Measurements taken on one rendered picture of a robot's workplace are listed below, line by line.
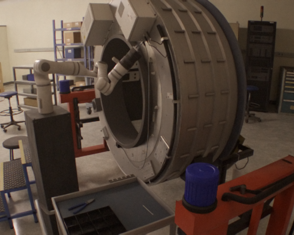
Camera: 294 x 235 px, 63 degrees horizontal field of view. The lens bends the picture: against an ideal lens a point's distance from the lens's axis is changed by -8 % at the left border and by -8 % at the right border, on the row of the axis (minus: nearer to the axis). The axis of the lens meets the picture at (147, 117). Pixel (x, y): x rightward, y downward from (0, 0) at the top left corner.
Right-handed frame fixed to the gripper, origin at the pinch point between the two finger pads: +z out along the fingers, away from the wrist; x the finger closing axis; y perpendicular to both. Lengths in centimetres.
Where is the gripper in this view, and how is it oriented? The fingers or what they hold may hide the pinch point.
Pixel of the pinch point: (142, 41)
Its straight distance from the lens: 151.6
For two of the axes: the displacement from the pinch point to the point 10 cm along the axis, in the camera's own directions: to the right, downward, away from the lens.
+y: 5.6, 6.8, -4.8
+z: 6.9, -7.0, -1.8
